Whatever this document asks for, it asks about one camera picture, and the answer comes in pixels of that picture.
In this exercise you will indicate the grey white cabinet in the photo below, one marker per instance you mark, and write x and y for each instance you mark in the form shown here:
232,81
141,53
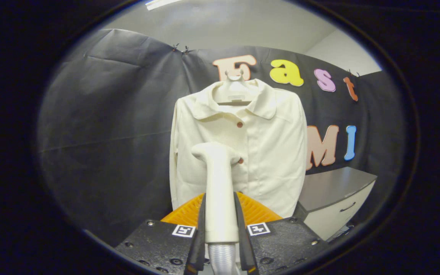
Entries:
334,187

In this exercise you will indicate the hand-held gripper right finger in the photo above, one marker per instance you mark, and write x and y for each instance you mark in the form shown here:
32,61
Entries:
243,244

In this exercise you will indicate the cream button shirt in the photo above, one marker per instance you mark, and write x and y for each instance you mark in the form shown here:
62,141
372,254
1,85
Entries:
273,152

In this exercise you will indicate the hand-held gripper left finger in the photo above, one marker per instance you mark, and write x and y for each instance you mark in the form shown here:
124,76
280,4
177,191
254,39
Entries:
201,236

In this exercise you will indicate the black backdrop cloth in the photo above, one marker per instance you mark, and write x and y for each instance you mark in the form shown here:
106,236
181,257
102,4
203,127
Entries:
109,133

